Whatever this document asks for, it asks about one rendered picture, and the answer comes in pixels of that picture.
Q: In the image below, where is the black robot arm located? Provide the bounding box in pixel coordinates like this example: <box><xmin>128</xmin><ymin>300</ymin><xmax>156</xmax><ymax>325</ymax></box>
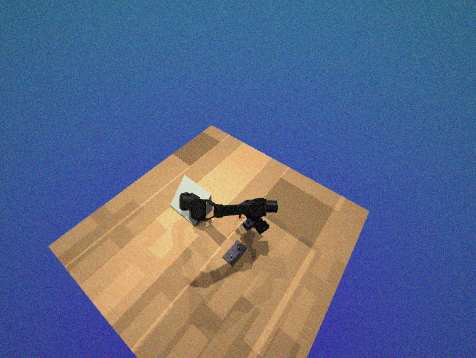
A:
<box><xmin>179</xmin><ymin>192</ymin><xmax>278</xmax><ymax>221</ymax></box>

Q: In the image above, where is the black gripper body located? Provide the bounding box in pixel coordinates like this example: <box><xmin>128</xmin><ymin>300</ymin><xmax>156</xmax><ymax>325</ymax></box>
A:
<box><xmin>240</xmin><ymin>200</ymin><xmax>269</xmax><ymax>234</ymax></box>

